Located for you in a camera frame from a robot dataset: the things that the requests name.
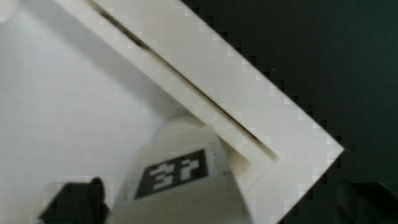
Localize white L-shaped fence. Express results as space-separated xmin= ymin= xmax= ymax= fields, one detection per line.
xmin=92 ymin=0 xmax=342 ymax=224

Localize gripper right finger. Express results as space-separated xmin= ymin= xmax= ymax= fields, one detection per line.
xmin=335 ymin=181 xmax=398 ymax=224

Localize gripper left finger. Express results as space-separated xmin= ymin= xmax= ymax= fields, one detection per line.
xmin=37 ymin=178 xmax=108 ymax=224

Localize white square table top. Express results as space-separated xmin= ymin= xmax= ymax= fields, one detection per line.
xmin=0 ymin=0 xmax=184 ymax=224

